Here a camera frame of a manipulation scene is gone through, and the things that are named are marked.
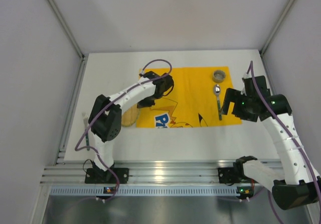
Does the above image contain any spoon with green handle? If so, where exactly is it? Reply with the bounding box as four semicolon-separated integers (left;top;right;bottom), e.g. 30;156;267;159
213;84;222;121

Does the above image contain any yellow cartoon placemat cloth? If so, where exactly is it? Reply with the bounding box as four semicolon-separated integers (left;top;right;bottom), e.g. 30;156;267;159
136;66;242;128

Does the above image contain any round woven bamboo plate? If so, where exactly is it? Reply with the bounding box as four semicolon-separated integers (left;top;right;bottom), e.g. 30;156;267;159
121;105;140;128

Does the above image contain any fork with green handle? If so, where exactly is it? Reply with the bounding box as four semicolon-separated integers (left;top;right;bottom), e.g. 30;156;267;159
82;112;90;151

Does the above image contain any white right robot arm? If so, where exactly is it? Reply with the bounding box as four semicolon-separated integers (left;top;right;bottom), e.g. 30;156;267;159
221;76;320;210

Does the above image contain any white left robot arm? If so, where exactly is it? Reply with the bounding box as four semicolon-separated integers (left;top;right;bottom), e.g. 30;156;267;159
88;71;174;172

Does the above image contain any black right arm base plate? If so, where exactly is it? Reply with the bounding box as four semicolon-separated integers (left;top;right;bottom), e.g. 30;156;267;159
217;167;251;185

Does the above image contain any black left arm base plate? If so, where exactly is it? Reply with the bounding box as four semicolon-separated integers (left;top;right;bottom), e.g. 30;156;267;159
85;168;129;184

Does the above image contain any aluminium mounting rail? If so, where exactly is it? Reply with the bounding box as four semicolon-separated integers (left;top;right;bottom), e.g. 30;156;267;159
40;142;245;185

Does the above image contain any perforated grey cable duct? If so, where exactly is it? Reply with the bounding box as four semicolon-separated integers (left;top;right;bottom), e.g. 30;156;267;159
50;185;254;196

